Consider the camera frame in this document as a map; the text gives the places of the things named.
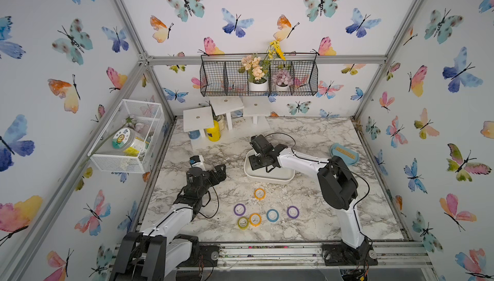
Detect white pot peach flowers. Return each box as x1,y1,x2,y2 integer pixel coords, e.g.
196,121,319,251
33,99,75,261
239,55,271,93

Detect orange tape roll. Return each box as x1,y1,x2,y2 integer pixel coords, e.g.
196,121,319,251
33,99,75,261
249,213,262,227
254,188,266,201

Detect glass jar behind bottle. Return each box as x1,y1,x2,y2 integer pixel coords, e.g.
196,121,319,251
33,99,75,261
215,115,226,132

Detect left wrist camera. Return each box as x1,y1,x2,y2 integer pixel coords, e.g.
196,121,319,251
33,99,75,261
189,155,206,171

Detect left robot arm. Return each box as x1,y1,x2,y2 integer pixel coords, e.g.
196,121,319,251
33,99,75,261
109,165,226,280

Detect blue cup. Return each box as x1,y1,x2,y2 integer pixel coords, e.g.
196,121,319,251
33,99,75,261
188,130,201,140

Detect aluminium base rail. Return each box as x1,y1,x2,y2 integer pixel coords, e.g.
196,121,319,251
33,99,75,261
199,241,433,270

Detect purple tape roll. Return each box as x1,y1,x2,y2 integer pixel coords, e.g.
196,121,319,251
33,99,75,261
234,203,246,217
286,205,300,219

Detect white pot purple flowers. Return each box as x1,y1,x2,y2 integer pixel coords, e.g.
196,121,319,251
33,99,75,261
274,69,294,92

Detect black wire wall basket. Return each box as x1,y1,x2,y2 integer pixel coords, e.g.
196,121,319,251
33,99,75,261
199,54,319,96

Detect white tiered stand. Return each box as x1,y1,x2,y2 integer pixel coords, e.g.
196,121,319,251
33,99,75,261
183,96,271,143

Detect white storage box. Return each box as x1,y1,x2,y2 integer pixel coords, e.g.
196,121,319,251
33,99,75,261
244,148,296,185

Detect blue tape roll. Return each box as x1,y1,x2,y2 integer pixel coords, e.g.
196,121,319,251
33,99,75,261
266,208,279,223

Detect yellow bottle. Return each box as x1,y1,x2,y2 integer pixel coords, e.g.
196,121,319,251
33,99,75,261
205,120,221,142

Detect round green lid jar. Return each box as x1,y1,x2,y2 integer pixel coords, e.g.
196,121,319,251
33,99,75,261
111,127,135,150

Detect yellow artificial flower stem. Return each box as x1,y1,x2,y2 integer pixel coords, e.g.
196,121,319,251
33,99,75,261
262,39,286,73

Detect yellow-green tape roll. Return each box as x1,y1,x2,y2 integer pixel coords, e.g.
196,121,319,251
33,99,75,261
237,217,250,230

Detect clear acrylic wall box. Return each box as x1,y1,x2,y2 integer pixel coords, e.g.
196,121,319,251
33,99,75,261
87,99,165,174

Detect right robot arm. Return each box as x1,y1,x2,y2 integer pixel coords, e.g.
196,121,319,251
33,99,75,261
249,135,378,268

